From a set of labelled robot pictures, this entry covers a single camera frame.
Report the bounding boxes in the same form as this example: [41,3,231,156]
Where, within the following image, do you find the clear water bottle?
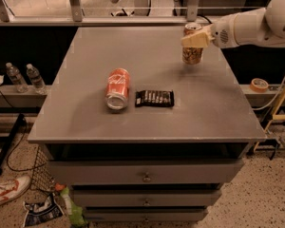
[6,63,29,93]
[27,64,47,95]

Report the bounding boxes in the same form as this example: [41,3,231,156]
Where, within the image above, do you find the black floor stand leg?
[0,114,25,175]

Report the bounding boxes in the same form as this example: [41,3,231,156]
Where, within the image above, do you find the black floor cable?
[0,78,47,173]

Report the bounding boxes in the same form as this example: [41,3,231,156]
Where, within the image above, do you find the dark crumpled chip bag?
[23,194,64,227]

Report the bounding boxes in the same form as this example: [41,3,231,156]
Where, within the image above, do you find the grey drawer cabinet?
[28,27,265,212]

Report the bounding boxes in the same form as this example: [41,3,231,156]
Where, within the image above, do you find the red cola can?
[105,68,130,110]

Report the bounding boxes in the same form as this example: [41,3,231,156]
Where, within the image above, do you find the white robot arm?
[180,0,285,48]

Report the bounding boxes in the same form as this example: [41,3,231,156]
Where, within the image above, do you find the middle grey drawer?
[73,190,221,207]

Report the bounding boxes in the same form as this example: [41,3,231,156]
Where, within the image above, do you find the wire mesh basket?
[31,147,54,193]

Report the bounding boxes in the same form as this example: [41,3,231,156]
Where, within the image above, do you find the white red sneaker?
[0,175,31,206]

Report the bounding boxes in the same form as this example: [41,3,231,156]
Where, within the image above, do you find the right clear water bottle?
[27,64,47,95]

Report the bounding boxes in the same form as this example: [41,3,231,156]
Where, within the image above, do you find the left clear water bottle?
[6,63,29,93]

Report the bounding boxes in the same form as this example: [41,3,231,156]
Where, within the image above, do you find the grey metal railing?
[0,0,285,27]

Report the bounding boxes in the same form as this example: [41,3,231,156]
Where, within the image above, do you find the bottom grey drawer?
[85,208,207,222]

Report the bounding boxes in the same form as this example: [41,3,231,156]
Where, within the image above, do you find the orange gold soda can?
[182,23,203,65]

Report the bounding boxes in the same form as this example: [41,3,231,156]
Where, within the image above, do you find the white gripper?
[180,16,238,48]

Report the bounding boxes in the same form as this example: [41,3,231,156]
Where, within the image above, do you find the green plastic bottle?
[60,187,88,228]

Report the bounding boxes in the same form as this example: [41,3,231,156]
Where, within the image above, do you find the black snack bar packet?
[135,90,174,107]

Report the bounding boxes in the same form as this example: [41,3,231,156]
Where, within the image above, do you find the roll of tan tape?
[250,78,269,93]

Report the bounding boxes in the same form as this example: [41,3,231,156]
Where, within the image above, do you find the grey drawer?
[85,208,207,222]
[73,190,221,207]
[48,160,243,185]

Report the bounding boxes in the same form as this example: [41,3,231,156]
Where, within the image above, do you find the yellow metal frame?
[252,69,285,154]

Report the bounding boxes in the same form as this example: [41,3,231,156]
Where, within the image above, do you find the top grey drawer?
[48,160,243,185]

